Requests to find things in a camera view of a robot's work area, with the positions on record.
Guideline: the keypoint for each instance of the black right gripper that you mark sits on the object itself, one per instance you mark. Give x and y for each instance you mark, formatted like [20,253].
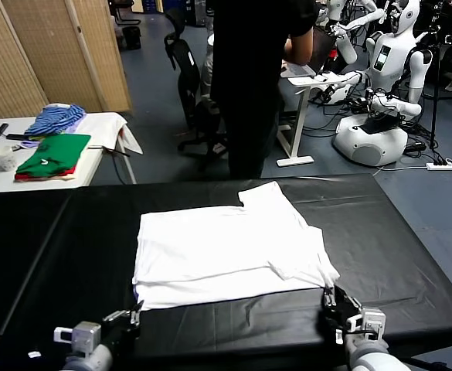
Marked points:
[337,313]

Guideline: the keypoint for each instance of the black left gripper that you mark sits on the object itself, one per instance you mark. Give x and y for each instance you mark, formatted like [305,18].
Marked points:
[117,334]

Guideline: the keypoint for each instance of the white T-shirt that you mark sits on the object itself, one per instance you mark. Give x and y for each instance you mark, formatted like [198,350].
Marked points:
[218,247]

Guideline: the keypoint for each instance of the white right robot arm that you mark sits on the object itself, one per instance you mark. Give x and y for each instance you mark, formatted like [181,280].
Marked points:
[372,355]

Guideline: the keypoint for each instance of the black table cover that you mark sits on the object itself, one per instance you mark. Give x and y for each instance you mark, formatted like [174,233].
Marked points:
[395,232]

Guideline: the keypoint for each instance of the small white tag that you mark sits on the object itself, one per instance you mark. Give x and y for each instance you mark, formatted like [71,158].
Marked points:
[35,354]

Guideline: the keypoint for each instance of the beige folded garment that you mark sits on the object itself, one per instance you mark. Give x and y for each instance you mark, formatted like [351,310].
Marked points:
[66,178]

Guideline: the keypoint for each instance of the white wheeled humanoid robot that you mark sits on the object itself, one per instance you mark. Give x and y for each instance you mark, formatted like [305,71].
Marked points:
[368,143]

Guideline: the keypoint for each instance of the white power strip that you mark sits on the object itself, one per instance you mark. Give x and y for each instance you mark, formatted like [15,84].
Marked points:
[440,166]

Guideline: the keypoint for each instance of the red folded garment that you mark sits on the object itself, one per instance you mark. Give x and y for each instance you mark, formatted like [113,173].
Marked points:
[26,177]

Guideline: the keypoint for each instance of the green folded shirt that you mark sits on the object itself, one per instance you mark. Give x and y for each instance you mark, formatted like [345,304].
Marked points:
[53,155]

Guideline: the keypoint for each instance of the white standing desk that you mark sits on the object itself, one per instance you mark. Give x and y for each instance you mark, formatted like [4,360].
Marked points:
[301,116]

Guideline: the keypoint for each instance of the white draped cloth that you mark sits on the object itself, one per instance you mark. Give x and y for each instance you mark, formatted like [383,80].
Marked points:
[102,127]

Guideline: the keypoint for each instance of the white paper cup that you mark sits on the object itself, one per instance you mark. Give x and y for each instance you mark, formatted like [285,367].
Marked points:
[3,158]

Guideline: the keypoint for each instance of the blue striped garment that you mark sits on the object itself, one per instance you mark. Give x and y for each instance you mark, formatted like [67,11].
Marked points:
[55,118]

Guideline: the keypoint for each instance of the flat black device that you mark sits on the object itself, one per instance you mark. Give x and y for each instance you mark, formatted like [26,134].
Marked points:
[16,137]

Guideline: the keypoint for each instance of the black tripod stand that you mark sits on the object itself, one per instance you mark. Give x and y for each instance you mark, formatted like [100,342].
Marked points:
[436,96]

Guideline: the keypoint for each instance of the standing person in black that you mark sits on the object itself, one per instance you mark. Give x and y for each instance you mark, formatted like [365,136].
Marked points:
[249,77]

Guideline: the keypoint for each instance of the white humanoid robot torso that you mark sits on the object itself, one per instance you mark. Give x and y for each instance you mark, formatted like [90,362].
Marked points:
[345,46]

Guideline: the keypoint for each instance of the grey laptop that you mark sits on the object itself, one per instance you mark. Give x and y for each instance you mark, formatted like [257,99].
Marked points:
[322,46]

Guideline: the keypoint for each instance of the black office chair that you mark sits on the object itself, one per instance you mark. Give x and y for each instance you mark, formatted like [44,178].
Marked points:
[185,65]

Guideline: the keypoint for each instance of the black waste bin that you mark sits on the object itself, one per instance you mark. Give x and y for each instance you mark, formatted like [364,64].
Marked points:
[132,36]

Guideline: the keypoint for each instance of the bamboo folding screen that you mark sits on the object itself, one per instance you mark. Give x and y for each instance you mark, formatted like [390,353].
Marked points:
[36,50]

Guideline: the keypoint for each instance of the black cantilever chair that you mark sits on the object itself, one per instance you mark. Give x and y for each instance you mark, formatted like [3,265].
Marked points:
[123,11]

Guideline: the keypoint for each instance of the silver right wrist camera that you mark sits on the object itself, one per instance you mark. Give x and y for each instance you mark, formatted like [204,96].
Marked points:
[372,320]

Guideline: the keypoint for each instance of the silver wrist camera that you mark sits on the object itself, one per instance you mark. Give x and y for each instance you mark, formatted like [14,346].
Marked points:
[86,334]
[372,320]

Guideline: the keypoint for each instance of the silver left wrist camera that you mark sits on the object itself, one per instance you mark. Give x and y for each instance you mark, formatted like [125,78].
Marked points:
[86,334]

